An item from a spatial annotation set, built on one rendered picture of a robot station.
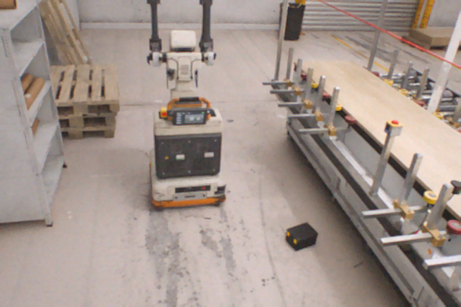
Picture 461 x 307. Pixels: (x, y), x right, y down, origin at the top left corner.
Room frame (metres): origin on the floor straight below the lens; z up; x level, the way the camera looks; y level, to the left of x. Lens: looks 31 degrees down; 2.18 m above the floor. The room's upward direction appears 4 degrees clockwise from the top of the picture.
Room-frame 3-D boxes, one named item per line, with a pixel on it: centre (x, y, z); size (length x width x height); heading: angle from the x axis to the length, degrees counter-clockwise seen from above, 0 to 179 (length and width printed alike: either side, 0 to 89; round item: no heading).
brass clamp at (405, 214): (1.81, -1.01, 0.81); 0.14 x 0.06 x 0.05; 14
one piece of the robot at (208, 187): (2.65, 0.29, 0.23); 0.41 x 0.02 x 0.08; 104
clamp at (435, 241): (1.56, -1.07, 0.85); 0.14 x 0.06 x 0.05; 14
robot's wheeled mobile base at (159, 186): (2.96, 0.39, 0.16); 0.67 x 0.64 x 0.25; 14
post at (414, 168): (1.83, -1.00, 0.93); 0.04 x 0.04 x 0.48; 14
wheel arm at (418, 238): (1.52, -0.99, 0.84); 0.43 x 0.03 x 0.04; 104
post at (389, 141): (2.08, -0.94, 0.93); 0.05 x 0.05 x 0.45; 14
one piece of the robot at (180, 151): (2.88, 0.37, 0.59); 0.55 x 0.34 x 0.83; 104
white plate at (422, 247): (1.61, -1.03, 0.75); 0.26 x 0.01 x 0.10; 14
